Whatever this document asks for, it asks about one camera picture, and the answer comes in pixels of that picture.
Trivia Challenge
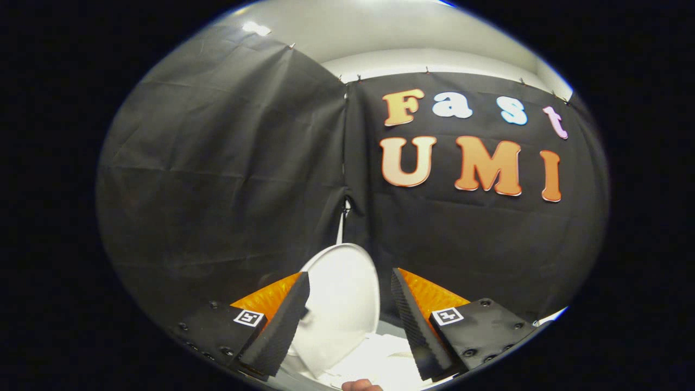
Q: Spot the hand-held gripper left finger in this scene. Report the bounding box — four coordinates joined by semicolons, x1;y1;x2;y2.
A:
171;272;311;380

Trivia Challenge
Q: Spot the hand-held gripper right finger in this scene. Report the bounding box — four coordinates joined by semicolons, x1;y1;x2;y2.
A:
390;267;539;382

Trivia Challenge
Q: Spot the white stand pole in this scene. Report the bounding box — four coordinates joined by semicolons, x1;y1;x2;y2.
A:
336;200;351;246

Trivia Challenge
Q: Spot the black backdrop cloth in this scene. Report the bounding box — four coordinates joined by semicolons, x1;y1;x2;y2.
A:
98;24;610;329

